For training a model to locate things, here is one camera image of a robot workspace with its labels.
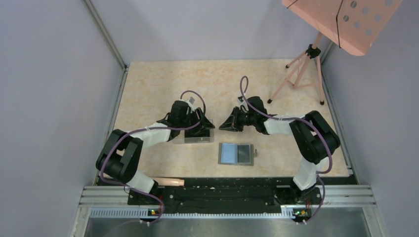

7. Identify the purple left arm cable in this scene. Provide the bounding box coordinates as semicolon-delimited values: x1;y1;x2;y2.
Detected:
99;90;207;226

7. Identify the pink music stand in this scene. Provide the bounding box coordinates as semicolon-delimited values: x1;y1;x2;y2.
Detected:
267;0;402;105

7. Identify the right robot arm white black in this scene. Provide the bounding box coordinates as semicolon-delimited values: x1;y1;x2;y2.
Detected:
219;96;340;203

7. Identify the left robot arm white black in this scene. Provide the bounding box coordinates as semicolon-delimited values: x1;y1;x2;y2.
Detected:
95;100;215;204

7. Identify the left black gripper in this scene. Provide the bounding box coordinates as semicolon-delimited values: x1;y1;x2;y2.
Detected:
179;107;215;135

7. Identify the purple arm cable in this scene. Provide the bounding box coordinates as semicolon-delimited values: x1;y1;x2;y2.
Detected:
99;90;207;226
239;76;334;225

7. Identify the clear plastic card box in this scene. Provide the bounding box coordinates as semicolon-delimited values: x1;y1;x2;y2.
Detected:
172;119;215;144

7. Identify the black VIP credit card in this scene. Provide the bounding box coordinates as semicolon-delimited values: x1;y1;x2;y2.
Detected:
237;145;251;163

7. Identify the beige cylindrical handle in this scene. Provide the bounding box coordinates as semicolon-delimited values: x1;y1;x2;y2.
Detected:
152;177;185;187

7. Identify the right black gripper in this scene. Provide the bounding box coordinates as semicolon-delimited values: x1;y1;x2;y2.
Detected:
219;106;256;132

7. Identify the grey card holder wallet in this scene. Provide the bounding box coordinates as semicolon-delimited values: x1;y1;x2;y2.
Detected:
218;143;258;166

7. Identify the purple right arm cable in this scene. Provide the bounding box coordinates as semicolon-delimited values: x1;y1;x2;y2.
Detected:
239;76;334;225

